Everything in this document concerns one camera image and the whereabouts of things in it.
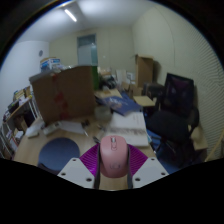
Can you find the ceiling tube light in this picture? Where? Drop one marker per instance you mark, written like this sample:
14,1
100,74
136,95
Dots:
70,15

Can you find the clear plastic container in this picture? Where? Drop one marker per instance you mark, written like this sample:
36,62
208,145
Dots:
102,112

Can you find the white remote control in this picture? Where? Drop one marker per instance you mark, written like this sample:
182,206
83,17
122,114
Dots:
52,128

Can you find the pink computer mouse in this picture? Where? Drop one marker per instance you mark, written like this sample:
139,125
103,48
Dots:
114,156

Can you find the large brown cardboard box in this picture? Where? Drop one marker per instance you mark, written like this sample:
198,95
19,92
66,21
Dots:
63,95

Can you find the cluttered shelf unit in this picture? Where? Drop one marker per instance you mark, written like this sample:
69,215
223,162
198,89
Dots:
15,116

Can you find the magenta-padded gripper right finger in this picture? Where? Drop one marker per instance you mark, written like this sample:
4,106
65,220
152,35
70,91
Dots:
150,170

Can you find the blue mouse pad, black rest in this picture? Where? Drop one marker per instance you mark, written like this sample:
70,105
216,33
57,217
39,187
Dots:
58,153

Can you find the round wall clock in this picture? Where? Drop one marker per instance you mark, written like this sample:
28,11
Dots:
41,53

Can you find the small white flat device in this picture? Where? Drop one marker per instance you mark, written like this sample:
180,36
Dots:
32,133

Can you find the door with glass pane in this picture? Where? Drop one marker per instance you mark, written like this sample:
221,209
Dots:
87,50

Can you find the tall open cardboard box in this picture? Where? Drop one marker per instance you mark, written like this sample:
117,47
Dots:
145,71

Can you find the black office chair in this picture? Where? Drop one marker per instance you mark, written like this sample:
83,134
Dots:
170,126

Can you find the dark blue book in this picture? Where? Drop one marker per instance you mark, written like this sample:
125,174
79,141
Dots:
120,105

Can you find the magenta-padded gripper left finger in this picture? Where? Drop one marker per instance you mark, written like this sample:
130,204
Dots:
75,171

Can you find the green box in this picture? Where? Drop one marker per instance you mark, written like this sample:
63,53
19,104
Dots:
95,78

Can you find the blue and white printed box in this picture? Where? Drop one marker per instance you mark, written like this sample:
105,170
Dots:
50,63

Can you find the white paper sheet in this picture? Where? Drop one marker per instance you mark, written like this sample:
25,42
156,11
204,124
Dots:
72,127

